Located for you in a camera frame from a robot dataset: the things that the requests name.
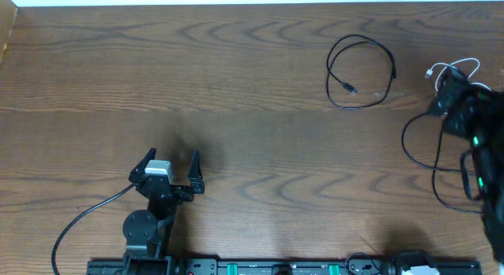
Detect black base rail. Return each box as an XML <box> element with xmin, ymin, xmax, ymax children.
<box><xmin>86</xmin><ymin>258</ymin><xmax>484</xmax><ymax>275</ymax></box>

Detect white USB cable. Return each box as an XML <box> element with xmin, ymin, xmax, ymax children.
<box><xmin>424</xmin><ymin>58</ymin><xmax>492</xmax><ymax>93</ymax></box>

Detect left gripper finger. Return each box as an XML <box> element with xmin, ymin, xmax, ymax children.
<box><xmin>128</xmin><ymin>147</ymin><xmax>157</xmax><ymax>183</ymax></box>
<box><xmin>187</xmin><ymin>151</ymin><xmax>205</xmax><ymax>194</ymax></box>

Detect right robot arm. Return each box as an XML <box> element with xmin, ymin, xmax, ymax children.
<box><xmin>412</xmin><ymin>65</ymin><xmax>503</xmax><ymax>272</ymax></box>

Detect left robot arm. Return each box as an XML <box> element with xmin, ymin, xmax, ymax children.
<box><xmin>122</xmin><ymin>148</ymin><xmax>205</xmax><ymax>274</ymax></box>

